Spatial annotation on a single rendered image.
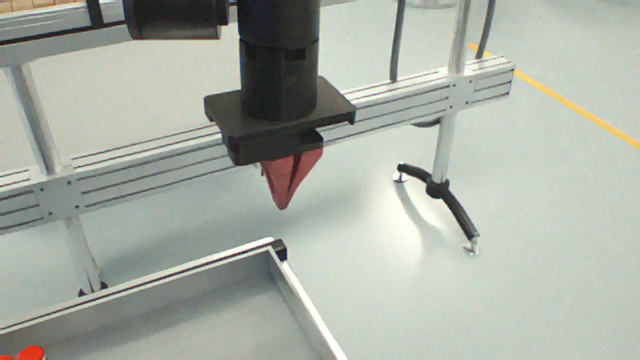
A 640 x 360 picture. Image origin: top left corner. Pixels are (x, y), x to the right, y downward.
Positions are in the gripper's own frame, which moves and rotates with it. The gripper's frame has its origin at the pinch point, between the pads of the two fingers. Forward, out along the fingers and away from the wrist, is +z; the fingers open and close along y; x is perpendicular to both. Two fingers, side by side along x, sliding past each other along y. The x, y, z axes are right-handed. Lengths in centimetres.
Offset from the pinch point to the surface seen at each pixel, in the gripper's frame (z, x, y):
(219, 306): 14.2, -3.0, 5.4
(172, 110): 70, -143, -20
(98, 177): 51, -84, 11
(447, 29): 96, -223, -200
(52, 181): 49, -84, 21
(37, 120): 34, -86, 20
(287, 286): 11.5, -0.3, -0.9
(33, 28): 13, -82, 16
